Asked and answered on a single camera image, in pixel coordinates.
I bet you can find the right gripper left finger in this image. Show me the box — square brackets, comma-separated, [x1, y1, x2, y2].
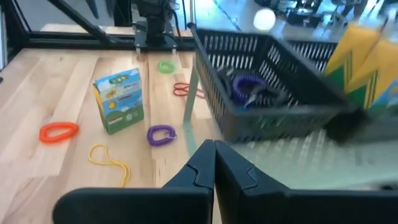
[52, 139, 216, 224]

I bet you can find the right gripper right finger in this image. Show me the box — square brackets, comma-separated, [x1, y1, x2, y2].
[214, 140, 398, 224]

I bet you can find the yellow rubber band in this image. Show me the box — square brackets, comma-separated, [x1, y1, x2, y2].
[88, 143, 131, 189]

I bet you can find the purple coil keychain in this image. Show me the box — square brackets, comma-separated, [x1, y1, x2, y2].
[231, 73, 268, 105]
[146, 124, 177, 147]

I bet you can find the black slotted plastic basket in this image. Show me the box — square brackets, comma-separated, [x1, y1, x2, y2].
[188, 22, 361, 144]
[284, 39, 398, 146]

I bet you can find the yellow green crayon box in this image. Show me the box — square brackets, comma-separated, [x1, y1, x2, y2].
[345, 37, 398, 116]
[92, 67, 146, 136]
[323, 23, 382, 94]

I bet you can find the black coil keychain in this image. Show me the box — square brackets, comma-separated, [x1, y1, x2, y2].
[245, 86, 290, 109]
[216, 65, 238, 94]

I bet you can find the orange coil keychain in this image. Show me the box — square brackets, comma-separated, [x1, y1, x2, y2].
[39, 121, 80, 144]

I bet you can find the red rubber band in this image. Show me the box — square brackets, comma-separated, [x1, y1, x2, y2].
[172, 82, 206, 100]

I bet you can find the green coil keychain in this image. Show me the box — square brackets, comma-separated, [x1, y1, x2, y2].
[157, 60, 177, 75]

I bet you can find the green perforated metal shelf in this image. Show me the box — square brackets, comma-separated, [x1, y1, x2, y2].
[182, 65, 398, 191]

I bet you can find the white bulb table lamp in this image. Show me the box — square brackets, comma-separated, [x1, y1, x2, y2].
[252, 8, 277, 31]

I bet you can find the black aluminium table frame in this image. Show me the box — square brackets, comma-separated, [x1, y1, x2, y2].
[0, 0, 200, 72]

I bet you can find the silver metal bracket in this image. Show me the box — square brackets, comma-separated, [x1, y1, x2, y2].
[0, 11, 6, 72]

